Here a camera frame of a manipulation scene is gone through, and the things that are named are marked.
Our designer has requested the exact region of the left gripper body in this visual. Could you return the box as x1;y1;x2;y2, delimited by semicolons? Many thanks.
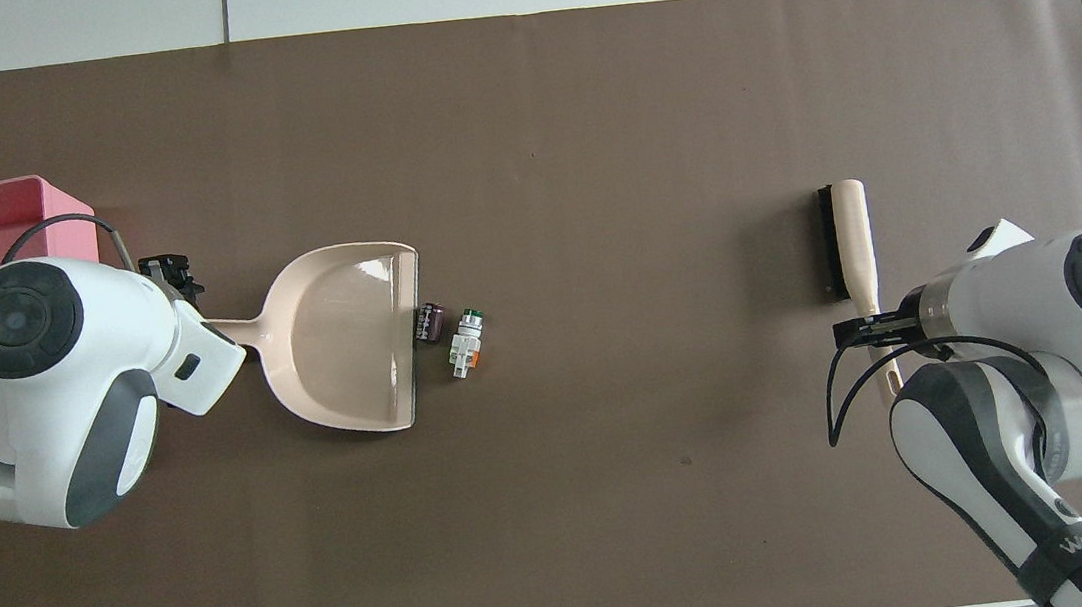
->
137;250;208;316

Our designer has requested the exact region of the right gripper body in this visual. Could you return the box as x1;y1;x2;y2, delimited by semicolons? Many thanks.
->
886;290;932;351

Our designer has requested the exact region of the beige brush with black bristles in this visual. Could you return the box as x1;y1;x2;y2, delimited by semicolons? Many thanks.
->
814;175;907;412

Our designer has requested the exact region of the beige plastic dustpan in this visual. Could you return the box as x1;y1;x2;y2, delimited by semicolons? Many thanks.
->
194;236;437;451

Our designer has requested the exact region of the dark cylindrical capacitor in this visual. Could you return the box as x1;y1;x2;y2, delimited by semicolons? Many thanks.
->
412;299;452;347

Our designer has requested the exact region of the white connector with green cap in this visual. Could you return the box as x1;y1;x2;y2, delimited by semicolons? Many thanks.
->
444;305;495;381

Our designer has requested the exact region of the black cable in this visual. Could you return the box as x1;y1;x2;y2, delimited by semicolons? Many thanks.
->
818;322;1059;450
0;208;141;292

